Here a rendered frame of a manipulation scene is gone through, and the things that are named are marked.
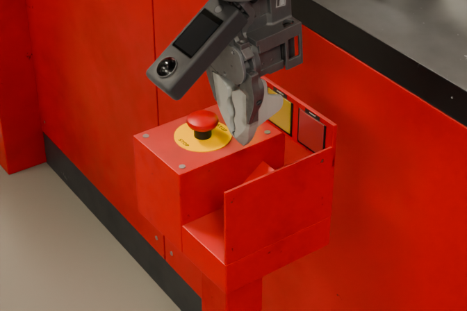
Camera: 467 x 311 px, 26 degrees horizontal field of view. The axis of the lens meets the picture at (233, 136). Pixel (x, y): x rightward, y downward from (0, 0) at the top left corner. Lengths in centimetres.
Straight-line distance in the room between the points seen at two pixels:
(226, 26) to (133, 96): 95
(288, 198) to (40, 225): 129
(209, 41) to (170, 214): 29
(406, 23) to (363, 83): 10
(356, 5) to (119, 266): 108
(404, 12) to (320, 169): 28
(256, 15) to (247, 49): 4
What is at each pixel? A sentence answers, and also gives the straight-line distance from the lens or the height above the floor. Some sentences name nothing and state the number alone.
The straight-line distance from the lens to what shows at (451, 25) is 134.
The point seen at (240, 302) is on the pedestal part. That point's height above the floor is 56.
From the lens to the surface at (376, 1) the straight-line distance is 139.
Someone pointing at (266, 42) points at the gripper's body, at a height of 97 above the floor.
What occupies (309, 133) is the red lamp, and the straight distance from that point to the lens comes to 122.
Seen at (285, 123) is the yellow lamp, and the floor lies 80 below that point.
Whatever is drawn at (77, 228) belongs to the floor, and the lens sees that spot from 239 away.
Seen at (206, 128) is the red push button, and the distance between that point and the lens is 123.
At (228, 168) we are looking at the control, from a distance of 124.
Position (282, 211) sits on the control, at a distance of 119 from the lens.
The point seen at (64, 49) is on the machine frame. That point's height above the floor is 42.
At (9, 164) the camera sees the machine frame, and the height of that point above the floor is 3.
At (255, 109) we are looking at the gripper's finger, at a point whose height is 90.
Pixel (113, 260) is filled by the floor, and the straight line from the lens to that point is 229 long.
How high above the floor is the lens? 148
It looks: 33 degrees down
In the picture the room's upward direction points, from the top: straight up
